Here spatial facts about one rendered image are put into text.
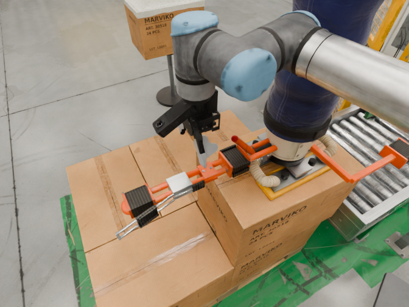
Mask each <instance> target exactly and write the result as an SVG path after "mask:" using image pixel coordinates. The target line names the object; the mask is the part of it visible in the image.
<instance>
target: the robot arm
mask: <svg viewBox="0 0 409 307"><path fill-rule="evenodd" d="M217 26H218V18H217V15H216V14H215V13H212V12H208V11H202V10H196V11H190V12H184V13H180V14H179V15H177V16H175V17H174V18H173V19H172V22H171V34H170V36H171V37H172V46H173V58H174V65H175V78H176V86H177V93H178V95H179V96H180V97H181V100H180V101H178V102H177V103H176V104H175V105H174V106H173V107H171V108H170V109H169V110H167V111H166V112H165V113H164V114H163V115H162V116H160V117H159V118H158V119H157V120H156V121H154V122H153V124H152V125H153V128H154V129H155V132H156V133H157V134H158V135H159V136H160V137H162V138H164V137H166V136H167V135H168V134H169V133H170V132H172V131H173V130H174V129H176V128H177V127H178V126H179V129H180V134H181V135H183V134H185V130H187V132H188V133H189V134H190V136H194V146H195V148H196V151H197V156H198V159H199V163H200V164H201V165H202V166H203V167H204V168H206V165H207V162H206V159H207V158H208V157H209V156H211V155H212V154H213V153H215V152H216V151H217V150H218V145H217V144H216V143H210V142H209V140H208V137H207V136H206V135H202V134H201V133H203V132H208V131H210V130H212V132H213V131H216V130H219V129H220V113H219V112H218V111H217V102H218V90H217V89H215V85H216V86H217V87H219V88H220V89H222V90H223V91H224V92H225V93H226V94H227V95H229V96H231V97H235V98H236V99H238V100H240V101H243V102H248V101H253V100H255V99H257V98H258V97H260V96H261V95H262V94H263V93H264V91H267V89H268V88H269V87H270V85H271V83H272V82H273V80H274V77H275V75H276V73H278V72H279V71H281V70H283V69H286V70H287V71H289V72H291V73H293V74H295V75H297V76H298V77H303V78H305V79H307V80H309V81H311V82H313V83H314V84H316V85H318V86H320V87H322V88H324V89H325V90H328V91H330V92H331V93H334V94H336V95H337V96H339V97H341V98H343V99H345V100H347V101H348V102H350V103H352V104H354V105H356V106H358V107H360V108H362V109H364V110H366V111H368V112H369V113H371V114H373V115H375V116H377V117H379V118H380V119H383V120H384V121H386V122H389V123H390V124H392V125H394V126H396V127H398V128H400V129H401V130H403V131H405V132H407V133H409V63H407V62H404V61H402V60H399V59H397V58H394V57H391V56H389V55H386V54H384V53H381V52H379V51H376V50H374V49H371V48H369V47H366V46H364V45H361V44H358V43H356V42H354V41H351V40H348V39H346V38H343V37H341V36H339V35H336V34H333V33H331V32H329V31H328V30H327V29H325V28H322V27H321V25H320V22H319V21H318V19H317V18H316V17H315V16H314V15H313V14H312V13H310V12H307V11H305V10H297V11H294V12H288V13H285V14H283V15H282V16H280V17H279V18H278V19H276V20H274V21H272V22H269V23H267V24H265V25H263V26H261V27H259V28H257V29H254V30H252V31H250V32H248V33H246V34H244V35H242V36H240V37H235V36H233V35H231V34H228V33H226V32H224V31H222V30H220V29H218V28H217ZM213 113H215V114H216V115H213ZM217 119H218V126H216V127H214V126H215V125H216V122H215V120H217Z"/></svg>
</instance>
